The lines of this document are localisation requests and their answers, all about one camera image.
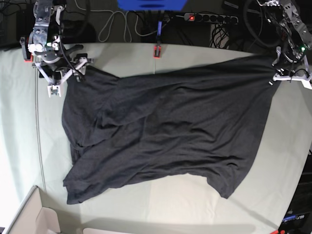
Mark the blue box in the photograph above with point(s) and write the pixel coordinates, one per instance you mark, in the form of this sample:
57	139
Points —
153	5

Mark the cardboard box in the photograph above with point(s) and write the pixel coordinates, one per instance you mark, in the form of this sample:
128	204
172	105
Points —
33	218

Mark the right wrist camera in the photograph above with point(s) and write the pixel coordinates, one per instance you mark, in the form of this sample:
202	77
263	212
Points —
54	90

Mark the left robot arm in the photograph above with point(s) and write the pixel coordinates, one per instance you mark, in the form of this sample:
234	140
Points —
295	40

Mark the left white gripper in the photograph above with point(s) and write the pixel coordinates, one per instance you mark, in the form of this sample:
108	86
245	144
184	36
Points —
296	70

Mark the black t-shirt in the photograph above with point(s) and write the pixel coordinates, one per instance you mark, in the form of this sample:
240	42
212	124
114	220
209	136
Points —
205	121

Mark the red black clamp center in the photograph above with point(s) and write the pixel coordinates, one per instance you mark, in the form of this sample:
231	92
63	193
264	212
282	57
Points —
157	51

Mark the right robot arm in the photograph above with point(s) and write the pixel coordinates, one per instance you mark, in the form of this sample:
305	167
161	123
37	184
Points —
54	39

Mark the white power strip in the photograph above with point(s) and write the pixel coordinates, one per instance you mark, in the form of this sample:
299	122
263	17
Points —
211	18

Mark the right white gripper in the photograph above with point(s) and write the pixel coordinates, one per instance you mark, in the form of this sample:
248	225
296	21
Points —
57	68

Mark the red black clamp left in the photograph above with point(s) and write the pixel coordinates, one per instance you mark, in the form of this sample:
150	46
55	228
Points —
27	56

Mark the red black clamp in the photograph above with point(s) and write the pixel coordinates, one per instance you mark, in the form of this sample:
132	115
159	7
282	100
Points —
157	51
27	56

